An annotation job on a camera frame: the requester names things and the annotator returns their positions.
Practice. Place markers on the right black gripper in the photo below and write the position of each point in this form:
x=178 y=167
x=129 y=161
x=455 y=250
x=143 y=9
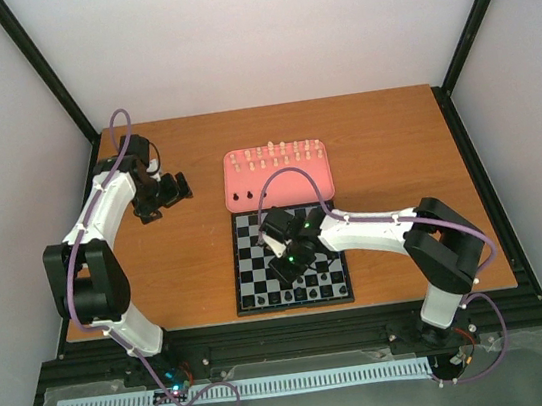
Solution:
x=287 y=275

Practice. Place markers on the right black corner post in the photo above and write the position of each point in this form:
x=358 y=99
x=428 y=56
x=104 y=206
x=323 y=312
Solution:
x=465 y=43

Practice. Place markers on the left controller circuit board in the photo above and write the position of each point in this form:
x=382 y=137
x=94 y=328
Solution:
x=180 y=380

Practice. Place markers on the pink plastic tray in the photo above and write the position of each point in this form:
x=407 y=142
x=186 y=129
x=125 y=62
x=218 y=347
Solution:
x=287 y=173

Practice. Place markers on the black aluminium frame base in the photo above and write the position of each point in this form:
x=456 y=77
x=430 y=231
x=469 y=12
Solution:
x=217 y=350

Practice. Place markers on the black white chessboard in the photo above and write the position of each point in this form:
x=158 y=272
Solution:
x=253 y=276

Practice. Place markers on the black corner post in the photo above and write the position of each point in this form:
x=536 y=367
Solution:
x=465 y=43
x=29 y=49

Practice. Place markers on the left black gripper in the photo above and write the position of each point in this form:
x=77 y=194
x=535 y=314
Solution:
x=175 y=194

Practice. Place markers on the black rook chess piece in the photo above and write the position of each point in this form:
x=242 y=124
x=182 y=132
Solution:
x=248 y=302

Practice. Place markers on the black queen chess piece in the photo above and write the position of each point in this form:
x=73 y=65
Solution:
x=300 y=294

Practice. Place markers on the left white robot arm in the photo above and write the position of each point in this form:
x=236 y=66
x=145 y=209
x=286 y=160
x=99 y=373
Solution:
x=88 y=284

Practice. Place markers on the left black corner post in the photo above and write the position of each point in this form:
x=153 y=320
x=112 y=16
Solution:
x=29 y=49

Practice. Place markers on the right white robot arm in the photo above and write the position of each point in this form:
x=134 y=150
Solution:
x=444 y=246

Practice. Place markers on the light blue slotted cable duct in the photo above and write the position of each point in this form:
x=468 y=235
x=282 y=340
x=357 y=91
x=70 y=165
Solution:
x=272 y=386

